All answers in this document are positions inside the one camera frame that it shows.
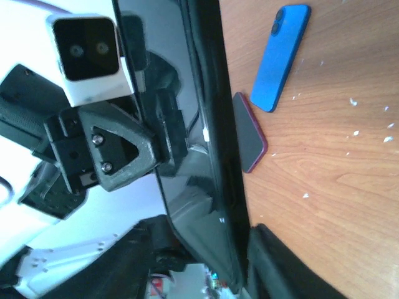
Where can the black phone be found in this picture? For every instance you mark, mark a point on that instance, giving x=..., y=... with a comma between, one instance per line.
x=176, y=57

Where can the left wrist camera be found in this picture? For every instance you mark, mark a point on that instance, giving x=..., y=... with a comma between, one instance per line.
x=88, y=56

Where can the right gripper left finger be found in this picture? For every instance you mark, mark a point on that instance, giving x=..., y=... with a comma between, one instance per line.
x=123, y=270

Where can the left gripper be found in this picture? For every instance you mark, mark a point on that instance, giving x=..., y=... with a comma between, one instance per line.
x=122, y=150

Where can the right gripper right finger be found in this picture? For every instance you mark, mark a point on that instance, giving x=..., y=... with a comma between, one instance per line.
x=274, y=271

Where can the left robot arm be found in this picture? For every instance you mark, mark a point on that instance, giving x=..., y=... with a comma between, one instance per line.
x=55, y=244

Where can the dark red-edged phone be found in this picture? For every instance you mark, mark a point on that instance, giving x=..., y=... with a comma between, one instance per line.
x=252, y=142

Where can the blue phone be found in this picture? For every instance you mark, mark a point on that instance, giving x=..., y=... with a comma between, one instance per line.
x=286, y=34

